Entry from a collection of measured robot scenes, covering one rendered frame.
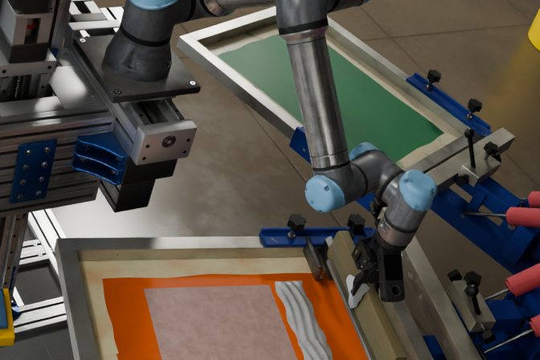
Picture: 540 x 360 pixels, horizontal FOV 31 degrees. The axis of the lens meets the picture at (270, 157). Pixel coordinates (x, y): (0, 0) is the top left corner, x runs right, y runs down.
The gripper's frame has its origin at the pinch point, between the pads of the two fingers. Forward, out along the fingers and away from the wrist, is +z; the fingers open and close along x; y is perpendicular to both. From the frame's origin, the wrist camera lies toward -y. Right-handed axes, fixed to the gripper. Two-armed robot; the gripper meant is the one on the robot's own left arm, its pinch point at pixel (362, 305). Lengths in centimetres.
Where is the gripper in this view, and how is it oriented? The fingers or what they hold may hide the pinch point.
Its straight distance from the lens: 213.9
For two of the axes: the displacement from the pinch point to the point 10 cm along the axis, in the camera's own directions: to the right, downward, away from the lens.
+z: -2.9, 7.4, 6.0
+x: -9.1, -0.3, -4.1
